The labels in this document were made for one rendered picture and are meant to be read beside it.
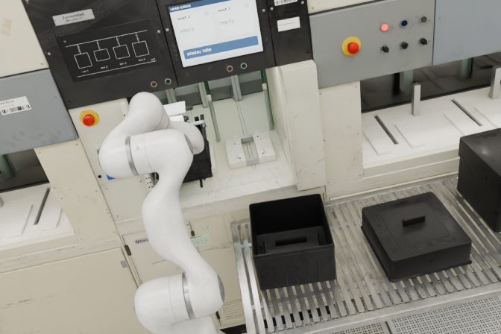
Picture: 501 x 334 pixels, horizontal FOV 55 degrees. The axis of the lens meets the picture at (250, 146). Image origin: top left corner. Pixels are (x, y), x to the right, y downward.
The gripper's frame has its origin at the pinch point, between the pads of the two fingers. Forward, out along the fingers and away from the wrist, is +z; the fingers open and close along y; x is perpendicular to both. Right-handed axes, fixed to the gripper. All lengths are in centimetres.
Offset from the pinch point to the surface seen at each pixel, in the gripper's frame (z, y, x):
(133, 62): -9.9, -6.0, 27.1
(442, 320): -27, 103, -125
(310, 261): -53, 39, -38
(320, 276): -53, 41, -46
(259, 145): 20, 33, -35
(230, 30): -10.0, 28.2, 31.6
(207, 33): -10.0, 20.4, 31.9
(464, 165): -26, 107, -34
